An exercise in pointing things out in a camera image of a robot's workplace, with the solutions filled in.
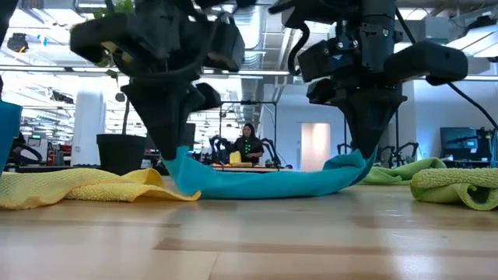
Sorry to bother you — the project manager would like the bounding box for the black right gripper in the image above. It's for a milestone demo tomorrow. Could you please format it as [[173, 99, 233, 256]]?
[[306, 40, 469, 159]]

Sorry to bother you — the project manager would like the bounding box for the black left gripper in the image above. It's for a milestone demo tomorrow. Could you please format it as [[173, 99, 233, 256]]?
[[69, 11, 225, 159]]

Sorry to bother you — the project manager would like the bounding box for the teal microfiber towel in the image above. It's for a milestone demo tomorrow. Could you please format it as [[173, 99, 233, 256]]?
[[161, 145, 378, 200]]

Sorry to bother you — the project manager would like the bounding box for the lime green microfiber towel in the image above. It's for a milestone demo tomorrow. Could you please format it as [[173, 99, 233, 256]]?
[[409, 167, 498, 212]]

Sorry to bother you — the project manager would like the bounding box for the yellow microfiber towel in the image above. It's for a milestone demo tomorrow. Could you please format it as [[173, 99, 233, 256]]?
[[0, 167, 202, 211]]

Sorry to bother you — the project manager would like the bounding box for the black computer monitor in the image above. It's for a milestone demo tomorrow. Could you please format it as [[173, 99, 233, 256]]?
[[440, 127, 479, 159], [182, 122, 197, 152]]

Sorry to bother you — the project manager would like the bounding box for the white lit door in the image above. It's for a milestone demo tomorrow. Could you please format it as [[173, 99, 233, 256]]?
[[300, 122, 331, 173]]

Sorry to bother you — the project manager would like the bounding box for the green plant in black pot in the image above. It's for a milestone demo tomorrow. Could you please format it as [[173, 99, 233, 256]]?
[[93, 0, 148, 177]]

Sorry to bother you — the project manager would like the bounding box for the person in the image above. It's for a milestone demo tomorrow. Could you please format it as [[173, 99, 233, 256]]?
[[232, 122, 265, 164]]

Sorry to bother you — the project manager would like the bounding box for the white round pillar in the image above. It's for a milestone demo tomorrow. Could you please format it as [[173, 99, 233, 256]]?
[[71, 77, 108, 167]]

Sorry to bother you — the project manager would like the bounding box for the long ceiling light strip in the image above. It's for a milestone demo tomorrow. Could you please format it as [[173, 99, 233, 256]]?
[[202, 68, 291, 77]]

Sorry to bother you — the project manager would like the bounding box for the blue storage bin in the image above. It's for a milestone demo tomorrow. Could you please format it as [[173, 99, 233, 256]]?
[[0, 100, 23, 174]]

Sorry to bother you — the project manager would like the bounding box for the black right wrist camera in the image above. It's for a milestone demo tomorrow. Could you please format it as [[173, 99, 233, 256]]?
[[297, 37, 363, 83]]

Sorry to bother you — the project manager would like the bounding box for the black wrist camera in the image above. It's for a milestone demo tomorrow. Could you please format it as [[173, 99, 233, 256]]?
[[297, 37, 363, 83], [204, 14, 246, 73]]

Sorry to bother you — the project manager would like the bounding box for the black metal station frame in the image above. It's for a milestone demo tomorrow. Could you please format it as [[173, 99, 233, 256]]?
[[219, 100, 278, 169]]

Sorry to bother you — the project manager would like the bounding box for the black aluminium table frame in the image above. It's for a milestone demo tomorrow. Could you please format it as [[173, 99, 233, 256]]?
[[3, 165, 334, 180]]

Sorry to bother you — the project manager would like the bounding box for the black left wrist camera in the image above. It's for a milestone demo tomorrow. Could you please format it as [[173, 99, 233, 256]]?
[[204, 14, 246, 73]]

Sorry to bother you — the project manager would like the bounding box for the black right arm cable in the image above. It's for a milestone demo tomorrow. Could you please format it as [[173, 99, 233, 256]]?
[[395, 7, 498, 130]]

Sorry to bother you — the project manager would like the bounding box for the silver round ventilation duct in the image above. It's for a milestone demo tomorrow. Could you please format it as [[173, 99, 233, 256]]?
[[223, 5, 269, 71]]

